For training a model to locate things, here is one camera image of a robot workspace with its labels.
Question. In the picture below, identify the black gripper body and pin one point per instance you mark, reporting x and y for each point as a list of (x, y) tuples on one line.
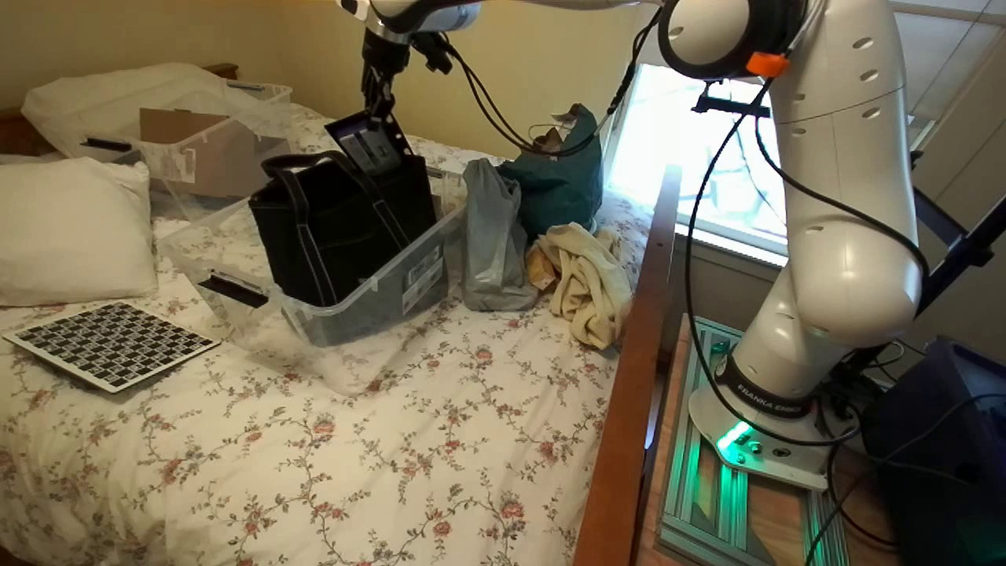
[(385, 56)]

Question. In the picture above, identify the Gillette razor blister pack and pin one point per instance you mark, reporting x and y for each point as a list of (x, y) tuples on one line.
[(370, 144)]

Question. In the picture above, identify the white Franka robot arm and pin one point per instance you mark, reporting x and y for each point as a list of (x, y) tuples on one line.
[(838, 207)]

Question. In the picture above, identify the black canvas tote bag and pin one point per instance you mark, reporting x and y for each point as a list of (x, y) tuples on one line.
[(335, 236)]

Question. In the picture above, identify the teal fabric bag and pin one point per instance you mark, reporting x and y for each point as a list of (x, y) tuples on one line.
[(566, 190)]

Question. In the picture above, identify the cream cloth bag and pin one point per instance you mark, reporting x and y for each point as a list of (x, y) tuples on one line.
[(581, 284)]

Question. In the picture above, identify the grey folded cloth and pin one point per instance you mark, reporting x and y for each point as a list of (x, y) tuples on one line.
[(490, 239)]

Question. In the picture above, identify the brown cardboard box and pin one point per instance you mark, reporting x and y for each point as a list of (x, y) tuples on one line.
[(204, 153)]

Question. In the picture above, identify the small clear plastic bin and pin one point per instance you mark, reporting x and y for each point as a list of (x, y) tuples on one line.
[(367, 302)]

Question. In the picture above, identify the bright window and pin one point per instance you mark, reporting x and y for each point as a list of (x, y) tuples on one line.
[(660, 159)]

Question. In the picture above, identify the large clear plastic bin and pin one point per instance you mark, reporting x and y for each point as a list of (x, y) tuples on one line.
[(74, 103)]

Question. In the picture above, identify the white pillow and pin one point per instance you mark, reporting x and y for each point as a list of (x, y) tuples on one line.
[(74, 225)]

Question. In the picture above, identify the brown wooden headboard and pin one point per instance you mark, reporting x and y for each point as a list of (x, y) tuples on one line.
[(16, 134)]

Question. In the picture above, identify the black white checkerboard board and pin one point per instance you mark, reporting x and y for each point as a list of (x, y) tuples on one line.
[(111, 342)]

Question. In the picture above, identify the brown wooden bed footboard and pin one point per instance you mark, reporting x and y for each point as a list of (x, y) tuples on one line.
[(629, 396)]

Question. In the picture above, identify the dark equipment case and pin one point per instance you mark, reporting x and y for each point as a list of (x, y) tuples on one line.
[(943, 461)]

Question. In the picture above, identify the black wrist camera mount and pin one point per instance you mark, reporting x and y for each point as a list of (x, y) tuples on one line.
[(434, 48)]

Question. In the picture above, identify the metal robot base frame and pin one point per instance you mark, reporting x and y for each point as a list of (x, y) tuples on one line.
[(725, 492)]

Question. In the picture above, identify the black camera stand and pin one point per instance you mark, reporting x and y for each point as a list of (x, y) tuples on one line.
[(964, 247)]

